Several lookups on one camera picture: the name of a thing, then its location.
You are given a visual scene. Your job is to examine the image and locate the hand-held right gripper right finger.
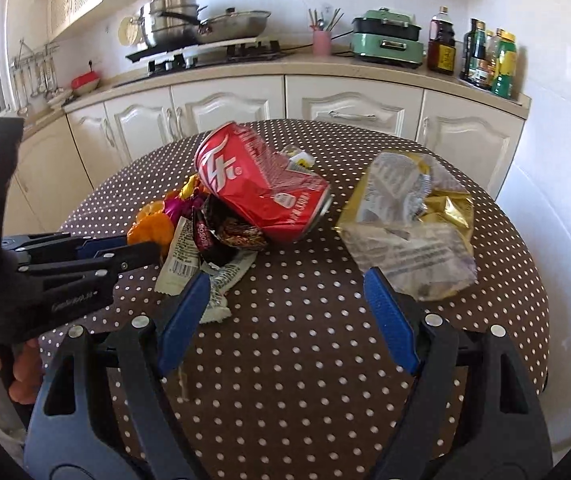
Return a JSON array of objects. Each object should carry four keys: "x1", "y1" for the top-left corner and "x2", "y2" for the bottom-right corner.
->
[{"x1": 363, "y1": 266, "x2": 553, "y2": 480}]

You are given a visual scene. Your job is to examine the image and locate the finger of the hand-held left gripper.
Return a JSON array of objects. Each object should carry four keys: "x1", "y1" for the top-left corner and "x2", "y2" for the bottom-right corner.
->
[
  {"x1": 2, "y1": 232, "x2": 131, "y2": 263},
  {"x1": 18, "y1": 241, "x2": 164, "y2": 283}
]

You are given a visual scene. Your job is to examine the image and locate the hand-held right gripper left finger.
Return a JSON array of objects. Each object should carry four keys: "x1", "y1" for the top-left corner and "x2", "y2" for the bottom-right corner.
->
[{"x1": 23, "y1": 272, "x2": 211, "y2": 480}]

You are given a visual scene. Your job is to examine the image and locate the orange candy wrapper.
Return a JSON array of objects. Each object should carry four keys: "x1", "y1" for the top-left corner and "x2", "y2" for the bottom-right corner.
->
[{"x1": 126, "y1": 200, "x2": 176, "y2": 252}]

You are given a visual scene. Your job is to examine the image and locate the white barcode snack wrapper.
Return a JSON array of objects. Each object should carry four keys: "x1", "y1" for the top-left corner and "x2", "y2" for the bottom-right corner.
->
[{"x1": 154, "y1": 217, "x2": 201, "y2": 295}]

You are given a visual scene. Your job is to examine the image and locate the silver white snack wrapper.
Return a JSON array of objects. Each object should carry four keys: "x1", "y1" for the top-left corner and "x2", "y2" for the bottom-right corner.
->
[{"x1": 198, "y1": 250, "x2": 259, "y2": 323}]

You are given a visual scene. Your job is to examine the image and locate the magenta and gold candy wrapper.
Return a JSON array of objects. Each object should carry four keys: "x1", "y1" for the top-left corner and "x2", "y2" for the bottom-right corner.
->
[{"x1": 163, "y1": 172, "x2": 211, "y2": 226}]

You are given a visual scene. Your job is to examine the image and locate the gold and clear snack bag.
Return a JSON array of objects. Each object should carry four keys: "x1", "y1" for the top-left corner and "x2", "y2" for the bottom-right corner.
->
[{"x1": 335, "y1": 151, "x2": 479, "y2": 302}]

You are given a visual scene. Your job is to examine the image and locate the dark patterned snack wrapper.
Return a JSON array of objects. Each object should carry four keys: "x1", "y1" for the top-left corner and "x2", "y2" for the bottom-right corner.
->
[{"x1": 190, "y1": 195, "x2": 271, "y2": 266}]

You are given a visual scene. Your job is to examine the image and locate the crushed red soda can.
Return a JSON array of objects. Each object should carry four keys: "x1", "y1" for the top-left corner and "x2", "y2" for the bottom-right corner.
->
[{"x1": 194, "y1": 121, "x2": 332, "y2": 245}]

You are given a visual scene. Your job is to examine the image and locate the yellow and white wrapper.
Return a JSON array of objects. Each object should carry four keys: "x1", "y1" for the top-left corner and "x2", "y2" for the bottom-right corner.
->
[{"x1": 280, "y1": 145, "x2": 316, "y2": 171}]

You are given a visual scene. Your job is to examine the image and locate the person's left hand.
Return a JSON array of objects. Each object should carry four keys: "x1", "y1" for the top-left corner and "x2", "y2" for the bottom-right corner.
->
[{"x1": 0, "y1": 334, "x2": 45, "y2": 406}]

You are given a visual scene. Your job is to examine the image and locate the brown polka dot tablecloth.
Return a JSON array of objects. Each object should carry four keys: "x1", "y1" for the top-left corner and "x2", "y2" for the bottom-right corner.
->
[{"x1": 38, "y1": 119, "x2": 551, "y2": 480}]

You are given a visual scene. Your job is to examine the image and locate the red bowl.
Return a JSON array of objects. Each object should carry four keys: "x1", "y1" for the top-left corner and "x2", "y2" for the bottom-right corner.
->
[{"x1": 70, "y1": 71, "x2": 102, "y2": 97}]

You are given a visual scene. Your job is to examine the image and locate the row of hanging steel utensils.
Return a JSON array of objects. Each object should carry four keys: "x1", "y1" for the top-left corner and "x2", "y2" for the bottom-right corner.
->
[{"x1": 10, "y1": 37, "x2": 66, "y2": 116}]

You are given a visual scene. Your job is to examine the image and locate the cream kitchen base cabinet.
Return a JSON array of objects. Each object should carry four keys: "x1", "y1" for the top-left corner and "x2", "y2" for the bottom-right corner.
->
[{"x1": 3, "y1": 52, "x2": 533, "y2": 241}]

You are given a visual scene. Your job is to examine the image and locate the pale round plate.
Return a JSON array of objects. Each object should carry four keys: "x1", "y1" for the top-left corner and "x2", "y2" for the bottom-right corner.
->
[{"x1": 118, "y1": 16, "x2": 141, "y2": 46}]

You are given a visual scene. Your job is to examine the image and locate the black gas stove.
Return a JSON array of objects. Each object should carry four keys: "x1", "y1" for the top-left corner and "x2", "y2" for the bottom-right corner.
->
[{"x1": 126, "y1": 40, "x2": 296, "y2": 78}]

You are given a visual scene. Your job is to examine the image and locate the stacked steel stockpot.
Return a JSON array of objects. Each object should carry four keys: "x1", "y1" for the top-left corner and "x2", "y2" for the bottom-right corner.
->
[{"x1": 138, "y1": 0, "x2": 206, "y2": 48}]

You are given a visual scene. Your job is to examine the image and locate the steel frying pan with lid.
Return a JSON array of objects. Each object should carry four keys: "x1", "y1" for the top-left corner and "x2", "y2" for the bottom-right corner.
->
[{"x1": 160, "y1": 7, "x2": 272, "y2": 45}]

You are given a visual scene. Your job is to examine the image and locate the dark green glass bottle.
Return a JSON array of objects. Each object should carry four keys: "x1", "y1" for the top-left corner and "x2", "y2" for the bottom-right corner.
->
[{"x1": 460, "y1": 18, "x2": 489, "y2": 86}]

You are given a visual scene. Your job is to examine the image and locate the dark sauce bottle yellow label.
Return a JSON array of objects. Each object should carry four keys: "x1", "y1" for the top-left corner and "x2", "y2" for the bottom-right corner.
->
[{"x1": 426, "y1": 6, "x2": 457, "y2": 76}]

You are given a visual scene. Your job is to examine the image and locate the green electric cooker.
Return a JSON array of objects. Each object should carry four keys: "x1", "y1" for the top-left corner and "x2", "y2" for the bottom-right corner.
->
[{"x1": 349, "y1": 8, "x2": 426, "y2": 68}]

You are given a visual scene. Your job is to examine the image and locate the pink utensil holder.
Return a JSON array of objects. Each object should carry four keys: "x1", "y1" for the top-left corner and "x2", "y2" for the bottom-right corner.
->
[{"x1": 312, "y1": 30, "x2": 333, "y2": 57}]

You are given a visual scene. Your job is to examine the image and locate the amber oil bottle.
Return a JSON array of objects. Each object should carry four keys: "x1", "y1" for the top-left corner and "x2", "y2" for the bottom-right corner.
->
[{"x1": 483, "y1": 29, "x2": 501, "y2": 88}]

